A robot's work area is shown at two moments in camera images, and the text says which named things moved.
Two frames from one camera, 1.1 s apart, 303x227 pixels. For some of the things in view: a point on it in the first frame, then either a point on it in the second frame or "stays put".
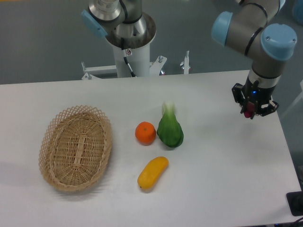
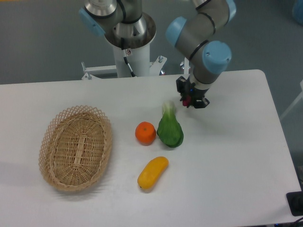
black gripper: (262, 95) → (197, 99)
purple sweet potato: (250, 109) → (185, 102)
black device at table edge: (295, 201) stays put
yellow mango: (152, 172) stays put
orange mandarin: (145, 133) stays put
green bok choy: (170, 129) stays put
